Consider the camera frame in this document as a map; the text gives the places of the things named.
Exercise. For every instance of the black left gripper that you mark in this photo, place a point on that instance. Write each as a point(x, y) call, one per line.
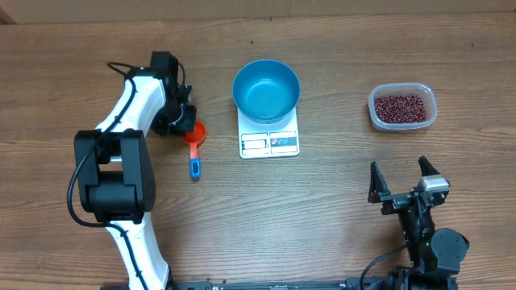
point(189, 122)

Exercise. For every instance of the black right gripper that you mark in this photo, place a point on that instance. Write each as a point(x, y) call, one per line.
point(400, 198)

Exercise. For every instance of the orange scoop blue handle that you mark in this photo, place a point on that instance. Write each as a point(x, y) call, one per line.
point(195, 139)

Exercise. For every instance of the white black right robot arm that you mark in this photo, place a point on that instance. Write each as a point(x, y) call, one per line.
point(435, 255)

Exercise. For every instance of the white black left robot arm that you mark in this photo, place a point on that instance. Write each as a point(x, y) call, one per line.
point(113, 185)

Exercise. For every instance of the white digital kitchen scale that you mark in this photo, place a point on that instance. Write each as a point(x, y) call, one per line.
point(260, 140)

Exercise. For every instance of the blue metal bowl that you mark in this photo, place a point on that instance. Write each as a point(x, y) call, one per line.
point(266, 91)

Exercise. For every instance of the red adzuki beans in container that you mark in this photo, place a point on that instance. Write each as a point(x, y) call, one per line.
point(400, 109)

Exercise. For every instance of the clear plastic bean container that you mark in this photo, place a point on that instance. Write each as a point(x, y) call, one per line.
point(397, 89)

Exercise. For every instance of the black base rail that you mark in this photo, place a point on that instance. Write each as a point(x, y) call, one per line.
point(278, 285)

